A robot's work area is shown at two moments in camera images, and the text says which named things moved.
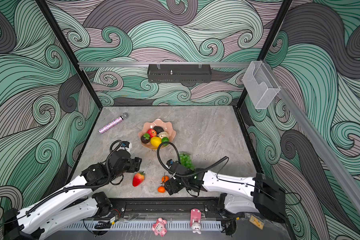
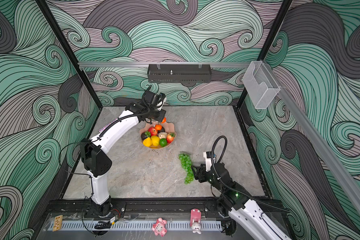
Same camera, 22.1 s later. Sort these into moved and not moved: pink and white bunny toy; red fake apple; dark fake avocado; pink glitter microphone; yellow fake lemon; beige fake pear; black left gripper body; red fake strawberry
Moved: black left gripper body; red fake strawberry
Not moved: pink and white bunny toy; yellow fake lemon; dark fake avocado; red fake apple; beige fake pear; pink glitter microphone
